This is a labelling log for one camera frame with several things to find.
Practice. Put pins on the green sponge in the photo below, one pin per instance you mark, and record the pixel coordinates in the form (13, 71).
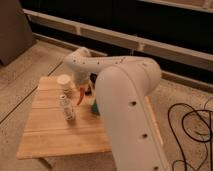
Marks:
(95, 109)

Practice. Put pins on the dark ceramic bowl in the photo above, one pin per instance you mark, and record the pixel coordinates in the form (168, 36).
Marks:
(93, 78)

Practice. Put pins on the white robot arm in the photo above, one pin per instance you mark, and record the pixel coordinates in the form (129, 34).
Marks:
(121, 89)

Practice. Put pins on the small dark block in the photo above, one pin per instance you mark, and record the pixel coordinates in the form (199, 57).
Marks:
(88, 91)

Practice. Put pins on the white wall rail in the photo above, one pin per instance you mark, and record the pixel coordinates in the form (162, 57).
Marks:
(155, 48)

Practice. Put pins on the grey cabinet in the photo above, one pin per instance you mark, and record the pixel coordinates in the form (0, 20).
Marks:
(15, 33)

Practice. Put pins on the wooden table board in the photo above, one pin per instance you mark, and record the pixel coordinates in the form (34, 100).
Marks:
(48, 134)

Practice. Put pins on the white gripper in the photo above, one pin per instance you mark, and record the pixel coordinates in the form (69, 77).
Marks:
(81, 78)

